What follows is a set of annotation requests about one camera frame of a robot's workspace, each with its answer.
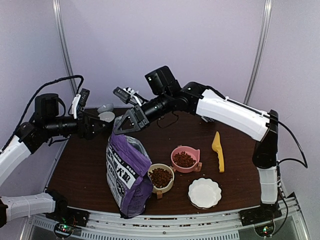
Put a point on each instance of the aluminium corner post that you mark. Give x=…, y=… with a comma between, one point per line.
x=263, y=35
x=56, y=4

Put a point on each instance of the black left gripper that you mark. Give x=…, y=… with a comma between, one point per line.
x=91, y=118

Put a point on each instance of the aluminium front rail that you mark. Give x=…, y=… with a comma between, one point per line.
x=224, y=225

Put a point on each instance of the blue white patterned bowl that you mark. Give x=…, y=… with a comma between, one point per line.
x=208, y=119

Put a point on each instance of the yellow plastic scoop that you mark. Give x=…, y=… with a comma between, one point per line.
x=217, y=147

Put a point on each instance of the kibble in cream bowl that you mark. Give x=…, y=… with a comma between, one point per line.
x=160, y=177

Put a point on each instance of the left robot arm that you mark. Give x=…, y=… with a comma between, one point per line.
x=45, y=124

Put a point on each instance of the aluminium corner post left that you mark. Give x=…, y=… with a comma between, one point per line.
x=56, y=4

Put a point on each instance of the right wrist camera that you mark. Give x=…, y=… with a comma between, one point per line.
x=129, y=96

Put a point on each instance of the wooden stand under cream bowl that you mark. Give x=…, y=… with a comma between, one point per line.
x=164, y=195

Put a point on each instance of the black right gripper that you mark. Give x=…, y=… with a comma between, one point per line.
x=137, y=124

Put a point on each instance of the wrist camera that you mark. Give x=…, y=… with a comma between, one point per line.
x=78, y=102
x=129, y=96

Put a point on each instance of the purple pet food bag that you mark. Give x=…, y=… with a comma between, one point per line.
x=127, y=165

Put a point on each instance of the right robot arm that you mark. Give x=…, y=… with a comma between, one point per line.
x=205, y=101

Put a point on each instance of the kibble in pink bowl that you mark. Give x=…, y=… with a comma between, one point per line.
x=183, y=160

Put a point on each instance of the white scalloped dish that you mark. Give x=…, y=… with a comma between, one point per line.
x=204, y=193

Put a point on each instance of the dark bowl white inside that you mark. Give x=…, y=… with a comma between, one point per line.
x=107, y=116

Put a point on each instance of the aluminium corner post right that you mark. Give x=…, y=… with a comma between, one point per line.
x=263, y=35

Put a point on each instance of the pink pet bowl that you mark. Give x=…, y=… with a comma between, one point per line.
x=186, y=159

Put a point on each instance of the cream pet bowl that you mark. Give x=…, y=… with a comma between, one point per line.
x=164, y=166

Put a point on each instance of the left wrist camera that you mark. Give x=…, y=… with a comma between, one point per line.
x=78, y=102

